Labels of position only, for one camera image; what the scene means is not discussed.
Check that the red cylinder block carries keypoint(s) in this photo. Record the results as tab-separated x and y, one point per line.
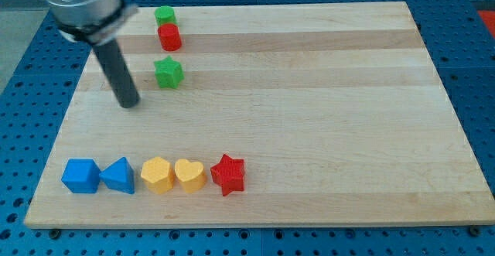
169	37

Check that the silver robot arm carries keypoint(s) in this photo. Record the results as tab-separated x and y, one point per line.
92	21

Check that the green star block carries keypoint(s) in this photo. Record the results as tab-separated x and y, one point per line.
168	73

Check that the blue triangle block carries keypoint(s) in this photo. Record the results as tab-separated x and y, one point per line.
119	176

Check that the yellow heart block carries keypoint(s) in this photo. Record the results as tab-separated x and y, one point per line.
191	175

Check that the black pusher rod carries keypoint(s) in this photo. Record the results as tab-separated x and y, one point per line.
115	69

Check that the green cylinder block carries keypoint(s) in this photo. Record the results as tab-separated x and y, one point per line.
165	14

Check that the wooden board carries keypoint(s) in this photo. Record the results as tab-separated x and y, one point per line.
336	109

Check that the yellow hexagon block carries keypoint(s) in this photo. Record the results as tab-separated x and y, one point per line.
158	175

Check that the red star block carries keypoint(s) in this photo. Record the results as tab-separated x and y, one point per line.
229	174

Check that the blue cube block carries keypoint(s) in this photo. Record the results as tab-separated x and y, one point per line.
81	176

